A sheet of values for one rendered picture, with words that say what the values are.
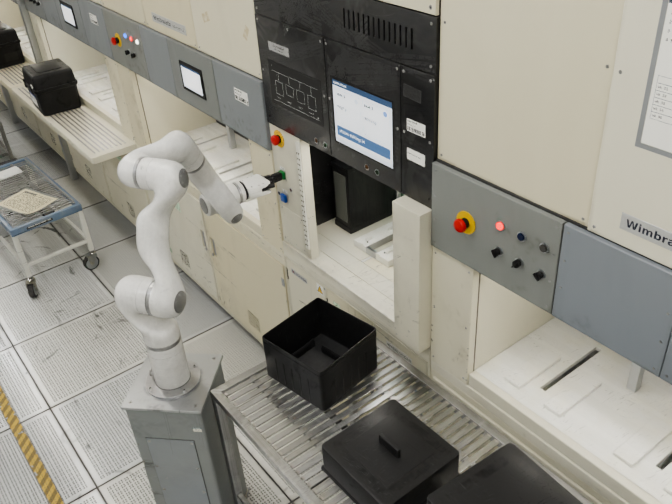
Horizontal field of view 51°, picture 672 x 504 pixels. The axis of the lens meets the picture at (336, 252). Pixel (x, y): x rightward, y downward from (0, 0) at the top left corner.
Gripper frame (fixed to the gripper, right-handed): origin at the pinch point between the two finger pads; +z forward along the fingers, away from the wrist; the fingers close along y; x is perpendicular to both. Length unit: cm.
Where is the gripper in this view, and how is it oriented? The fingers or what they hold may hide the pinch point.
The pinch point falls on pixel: (276, 177)
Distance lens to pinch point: 272.5
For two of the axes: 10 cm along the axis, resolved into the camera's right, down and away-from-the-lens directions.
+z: 7.9, -3.8, 4.8
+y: 6.1, 4.1, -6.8
